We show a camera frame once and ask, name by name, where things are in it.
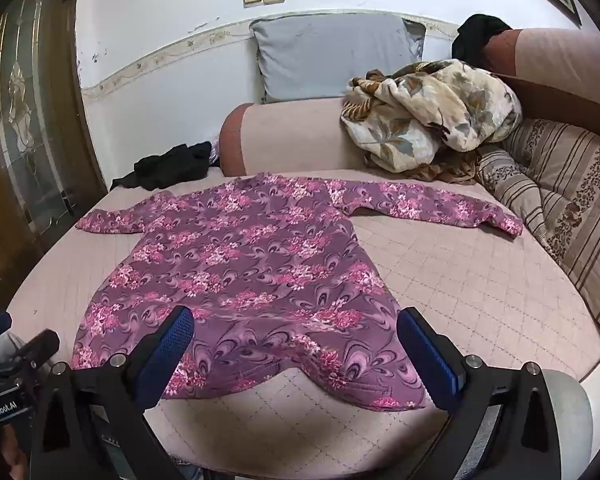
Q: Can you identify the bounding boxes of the person's left hand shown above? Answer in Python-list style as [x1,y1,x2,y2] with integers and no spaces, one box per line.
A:
[0,425,31,480]

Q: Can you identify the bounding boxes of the black garment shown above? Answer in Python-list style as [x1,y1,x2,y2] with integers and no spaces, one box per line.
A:
[451,13,513,68]

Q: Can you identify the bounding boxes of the striped brown cushion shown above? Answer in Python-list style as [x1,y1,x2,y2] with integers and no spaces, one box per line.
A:
[475,117,600,351]

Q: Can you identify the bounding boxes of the pink sofa backrest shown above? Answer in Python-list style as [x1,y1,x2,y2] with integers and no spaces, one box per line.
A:
[482,27,600,141]

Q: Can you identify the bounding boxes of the purple floral garment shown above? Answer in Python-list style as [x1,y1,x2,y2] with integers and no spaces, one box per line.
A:
[75,172,524,411]

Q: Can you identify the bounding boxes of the black cloth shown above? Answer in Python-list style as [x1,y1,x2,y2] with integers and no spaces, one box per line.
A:
[111,141,213,192]

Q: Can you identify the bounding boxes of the person's left leg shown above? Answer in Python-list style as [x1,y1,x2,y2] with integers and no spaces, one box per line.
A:
[0,331,28,362]

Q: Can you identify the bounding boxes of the pink quilted sofa bed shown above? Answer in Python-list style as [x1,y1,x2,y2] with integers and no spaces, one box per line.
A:
[5,167,600,476]

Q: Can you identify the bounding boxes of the reddish brown cushion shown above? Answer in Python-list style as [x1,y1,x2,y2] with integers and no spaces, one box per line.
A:
[219,96,376,177]

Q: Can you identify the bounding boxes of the wooden door with glass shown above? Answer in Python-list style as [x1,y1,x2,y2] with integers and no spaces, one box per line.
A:
[0,0,108,321]

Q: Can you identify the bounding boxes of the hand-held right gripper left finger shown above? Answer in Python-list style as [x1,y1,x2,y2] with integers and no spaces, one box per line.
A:
[30,305,196,480]

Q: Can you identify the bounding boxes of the cream floral blanket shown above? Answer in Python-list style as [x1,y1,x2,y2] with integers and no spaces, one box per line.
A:
[341,59,524,184]

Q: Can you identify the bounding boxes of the grey pillow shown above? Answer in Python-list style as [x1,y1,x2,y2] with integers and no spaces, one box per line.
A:
[250,12,427,105]

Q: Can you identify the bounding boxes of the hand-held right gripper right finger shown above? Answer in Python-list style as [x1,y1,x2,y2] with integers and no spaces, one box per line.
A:
[396,306,576,480]

